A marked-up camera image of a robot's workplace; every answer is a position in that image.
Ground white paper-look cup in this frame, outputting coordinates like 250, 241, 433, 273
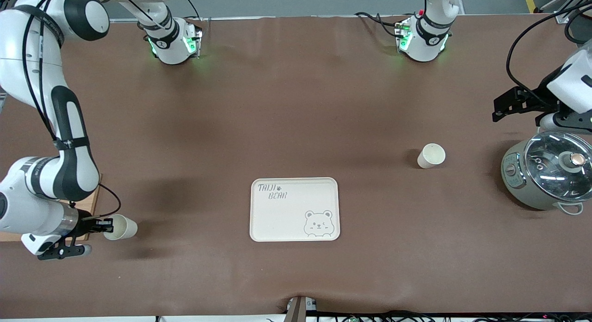
103, 214, 138, 241
417, 143, 446, 169

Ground bamboo cutting board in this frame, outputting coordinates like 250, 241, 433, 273
0, 173, 102, 242

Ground glass pot lid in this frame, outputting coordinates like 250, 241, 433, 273
524, 131, 592, 202

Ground grey-green electric cooking pot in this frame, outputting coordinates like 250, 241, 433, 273
501, 130, 592, 216

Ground cream bear print tray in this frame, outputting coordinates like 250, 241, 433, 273
250, 177, 340, 242

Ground brown table mat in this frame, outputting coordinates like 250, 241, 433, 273
0, 14, 592, 319

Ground aluminium frame corner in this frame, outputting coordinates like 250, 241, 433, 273
539, 0, 592, 25

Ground black left base cables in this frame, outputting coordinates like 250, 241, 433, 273
355, 11, 404, 38

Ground grey table edge bracket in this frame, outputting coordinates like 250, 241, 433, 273
283, 296, 319, 322

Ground black right base cable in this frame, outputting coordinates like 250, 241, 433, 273
179, 0, 207, 23

